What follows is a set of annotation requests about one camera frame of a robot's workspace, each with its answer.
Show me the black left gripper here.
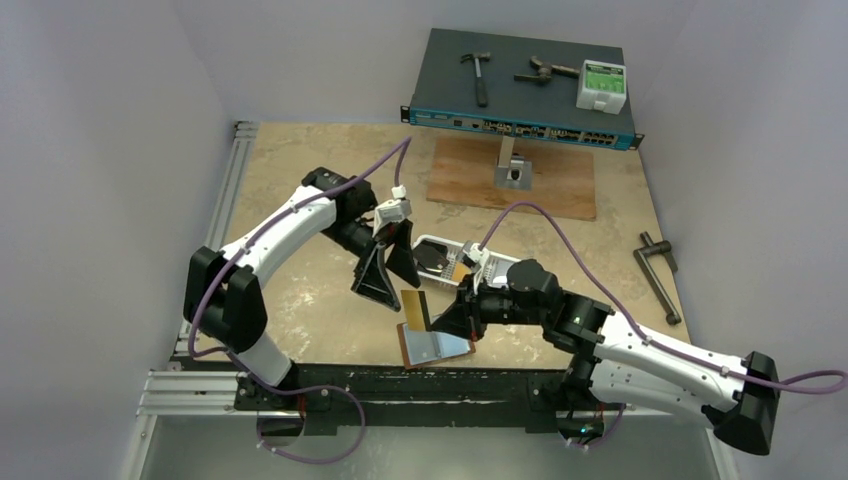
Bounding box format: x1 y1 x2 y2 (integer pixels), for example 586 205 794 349
320 216 420 309

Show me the gold striped credit card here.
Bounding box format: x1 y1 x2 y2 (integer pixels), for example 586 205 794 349
451 261 472 283
401 290 431 332

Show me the brown leather card holder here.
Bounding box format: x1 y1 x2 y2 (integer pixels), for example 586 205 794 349
397 323 475 370

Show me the white plastic basket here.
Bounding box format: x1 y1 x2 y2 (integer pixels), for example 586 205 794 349
412 234 519 289

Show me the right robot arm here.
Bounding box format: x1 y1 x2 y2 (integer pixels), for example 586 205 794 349
432 260 780 456

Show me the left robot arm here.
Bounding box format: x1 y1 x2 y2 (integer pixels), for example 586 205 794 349
183 167 421 409

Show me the plywood base board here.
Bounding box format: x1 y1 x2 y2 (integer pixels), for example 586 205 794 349
426 137 597 221

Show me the small hammer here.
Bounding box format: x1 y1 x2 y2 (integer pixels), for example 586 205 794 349
460 52 491 108

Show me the white green electrical module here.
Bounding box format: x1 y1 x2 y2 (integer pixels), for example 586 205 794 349
576 60 628 115

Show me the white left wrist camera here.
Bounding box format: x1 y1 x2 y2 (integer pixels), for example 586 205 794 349
373 185 412 238

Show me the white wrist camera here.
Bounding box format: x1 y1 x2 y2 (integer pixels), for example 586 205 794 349
373 185 412 238
461 241 491 284

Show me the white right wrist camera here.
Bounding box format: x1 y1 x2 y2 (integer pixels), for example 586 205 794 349
461 241 491 284

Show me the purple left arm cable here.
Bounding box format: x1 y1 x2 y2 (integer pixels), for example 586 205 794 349
187 137 413 392

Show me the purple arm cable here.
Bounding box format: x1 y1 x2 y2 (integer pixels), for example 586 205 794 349
478 202 848 395
187 137 413 392

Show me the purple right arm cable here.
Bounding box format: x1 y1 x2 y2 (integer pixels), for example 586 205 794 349
478 202 848 395

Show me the silver metal stand bracket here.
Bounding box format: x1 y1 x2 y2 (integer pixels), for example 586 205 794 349
494 136 533 191

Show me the aluminium frame rail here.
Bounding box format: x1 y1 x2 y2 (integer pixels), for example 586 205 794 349
170 120 261 362

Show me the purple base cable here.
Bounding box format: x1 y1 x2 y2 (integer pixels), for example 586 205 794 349
256 387 369 465

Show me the metal T-handle tool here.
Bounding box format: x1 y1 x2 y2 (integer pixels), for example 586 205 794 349
633 231 683 326

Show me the blue network switch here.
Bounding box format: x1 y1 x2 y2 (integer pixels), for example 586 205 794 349
400 28 644 151

